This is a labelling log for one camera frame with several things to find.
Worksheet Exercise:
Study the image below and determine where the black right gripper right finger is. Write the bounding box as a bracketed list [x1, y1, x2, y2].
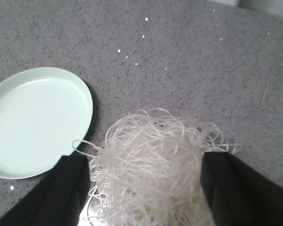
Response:
[200, 152, 283, 226]

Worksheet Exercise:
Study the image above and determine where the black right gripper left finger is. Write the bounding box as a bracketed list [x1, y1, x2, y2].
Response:
[0, 154, 90, 226]

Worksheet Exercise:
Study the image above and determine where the white vermicelli noodle bundle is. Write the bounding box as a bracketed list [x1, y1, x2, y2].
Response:
[72, 108, 241, 226]

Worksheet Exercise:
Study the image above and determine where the silver black kitchen scale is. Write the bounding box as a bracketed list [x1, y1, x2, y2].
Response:
[77, 185, 109, 226]

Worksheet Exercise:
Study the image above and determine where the light green round plate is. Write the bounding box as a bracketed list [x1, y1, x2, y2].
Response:
[0, 67, 93, 179]

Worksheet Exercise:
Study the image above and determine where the white pleated curtain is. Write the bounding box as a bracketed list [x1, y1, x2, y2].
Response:
[212, 0, 283, 18]

